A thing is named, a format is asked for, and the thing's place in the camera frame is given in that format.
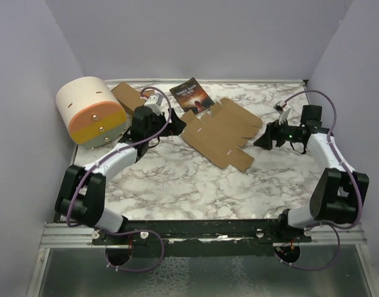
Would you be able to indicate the flat brown cardboard box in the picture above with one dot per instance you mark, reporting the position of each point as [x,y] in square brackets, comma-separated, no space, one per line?
[147,93]

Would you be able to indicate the dark paperback book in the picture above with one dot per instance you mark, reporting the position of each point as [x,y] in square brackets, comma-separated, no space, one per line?
[191,96]

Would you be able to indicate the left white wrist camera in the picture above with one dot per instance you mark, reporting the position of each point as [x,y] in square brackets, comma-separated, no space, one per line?
[154,103]

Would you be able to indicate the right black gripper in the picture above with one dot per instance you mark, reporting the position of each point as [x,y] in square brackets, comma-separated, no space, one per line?
[272,133]

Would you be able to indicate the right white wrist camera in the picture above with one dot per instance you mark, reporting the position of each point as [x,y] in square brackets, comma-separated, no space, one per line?
[282,108]

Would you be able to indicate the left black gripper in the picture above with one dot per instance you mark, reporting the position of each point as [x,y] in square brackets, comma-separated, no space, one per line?
[175,127]

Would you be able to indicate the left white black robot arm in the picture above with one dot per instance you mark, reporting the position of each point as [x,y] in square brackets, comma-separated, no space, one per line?
[81,197]

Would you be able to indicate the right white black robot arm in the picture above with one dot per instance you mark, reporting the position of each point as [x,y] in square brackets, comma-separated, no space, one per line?
[340,193]

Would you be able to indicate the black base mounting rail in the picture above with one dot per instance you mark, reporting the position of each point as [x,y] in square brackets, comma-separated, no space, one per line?
[203,238]

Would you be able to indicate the folded brown cardboard box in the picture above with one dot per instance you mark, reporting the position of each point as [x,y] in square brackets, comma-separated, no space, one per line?
[128,97]

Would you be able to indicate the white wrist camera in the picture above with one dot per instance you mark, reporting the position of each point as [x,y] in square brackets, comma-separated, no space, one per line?
[154,103]
[282,108]

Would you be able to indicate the cream orange cylindrical drawer unit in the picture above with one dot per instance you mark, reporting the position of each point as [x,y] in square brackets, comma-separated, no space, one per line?
[90,111]

